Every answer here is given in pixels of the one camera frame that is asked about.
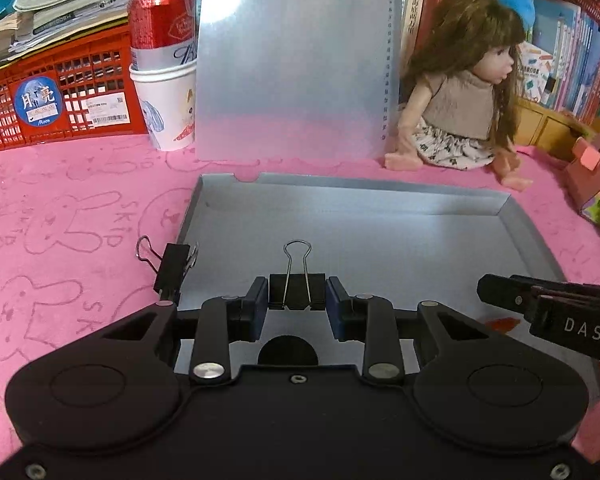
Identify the red orange clip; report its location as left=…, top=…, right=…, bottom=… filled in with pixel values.
left=482, top=316, right=520, bottom=334

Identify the black round cap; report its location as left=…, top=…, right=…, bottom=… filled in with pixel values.
left=258, top=335, right=320, bottom=366

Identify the large black binder clip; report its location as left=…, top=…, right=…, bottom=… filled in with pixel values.
left=268, top=240, right=326, bottom=311

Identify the black binder clip on box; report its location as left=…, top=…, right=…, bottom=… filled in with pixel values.
left=135, top=235, right=199, bottom=307

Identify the grey cardboard box tray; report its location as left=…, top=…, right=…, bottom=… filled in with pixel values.
left=173, top=172, right=600, bottom=396

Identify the pink cardboard phone stand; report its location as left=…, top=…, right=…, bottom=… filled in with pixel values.
left=565, top=133, right=600, bottom=228

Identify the wooden drawer box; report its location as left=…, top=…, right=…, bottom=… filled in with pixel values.
left=514, top=98, right=596, bottom=162

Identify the doll with brown hair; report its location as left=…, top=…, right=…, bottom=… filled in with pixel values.
left=384, top=0, right=531, bottom=191

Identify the pink bunny print cloth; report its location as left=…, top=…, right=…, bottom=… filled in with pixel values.
left=0, top=131, right=600, bottom=466

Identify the row of shelf books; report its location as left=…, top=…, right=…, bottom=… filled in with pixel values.
left=399, top=0, right=600, bottom=128

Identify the white paper cup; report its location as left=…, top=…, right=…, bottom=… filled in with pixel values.
left=130, top=61, right=197, bottom=152

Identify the red plastic crate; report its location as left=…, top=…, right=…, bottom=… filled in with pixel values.
left=0, top=22, right=146, bottom=151

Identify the translucent clipboard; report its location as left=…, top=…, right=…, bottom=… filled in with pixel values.
left=196, top=0, right=401, bottom=160

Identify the blue white plush toy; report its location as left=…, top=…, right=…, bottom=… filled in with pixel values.
left=498, top=0, right=536, bottom=32

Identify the red soda can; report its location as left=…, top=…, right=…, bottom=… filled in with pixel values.
left=128, top=0, right=197, bottom=72

